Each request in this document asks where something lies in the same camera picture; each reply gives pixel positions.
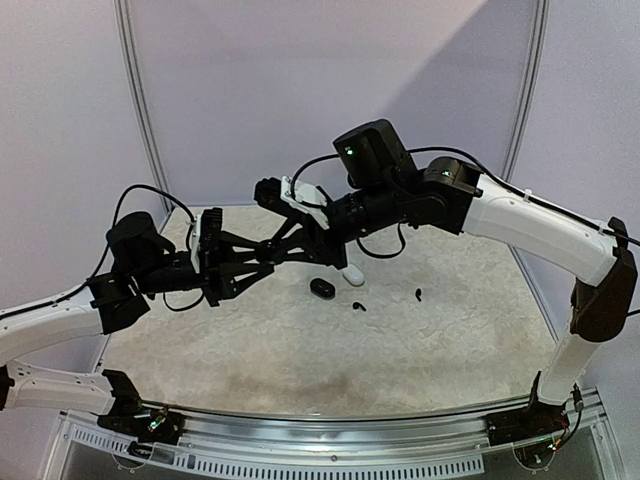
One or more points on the black round charging case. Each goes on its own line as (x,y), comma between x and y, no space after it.
(268,252)

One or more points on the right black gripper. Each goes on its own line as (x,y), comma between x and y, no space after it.
(330,240)

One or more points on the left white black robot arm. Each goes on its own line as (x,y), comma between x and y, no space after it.
(109,303)

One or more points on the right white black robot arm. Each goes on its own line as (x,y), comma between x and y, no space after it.
(456,193)

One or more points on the right aluminium corner post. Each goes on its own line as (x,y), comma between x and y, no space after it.
(528,85)

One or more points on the left aluminium corner post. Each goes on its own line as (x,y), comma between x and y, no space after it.
(124,23)

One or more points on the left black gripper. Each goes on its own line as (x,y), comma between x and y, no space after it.
(224,280)

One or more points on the aluminium corner post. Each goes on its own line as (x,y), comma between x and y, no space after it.
(124,23)
(528,85)

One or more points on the white earbud charging case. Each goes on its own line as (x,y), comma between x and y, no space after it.
(353,275)

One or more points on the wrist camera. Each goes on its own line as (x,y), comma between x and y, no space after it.
(204,236)
(286,197)

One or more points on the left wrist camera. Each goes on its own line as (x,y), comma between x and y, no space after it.
(204,236)

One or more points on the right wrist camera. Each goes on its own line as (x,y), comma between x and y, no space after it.
(286,197)

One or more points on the black oval charging case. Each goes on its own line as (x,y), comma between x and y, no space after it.
(322,288)

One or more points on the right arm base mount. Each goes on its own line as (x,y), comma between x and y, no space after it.
(537,418)

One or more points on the aluminium front rail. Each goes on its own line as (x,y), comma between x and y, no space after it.
(450,444)

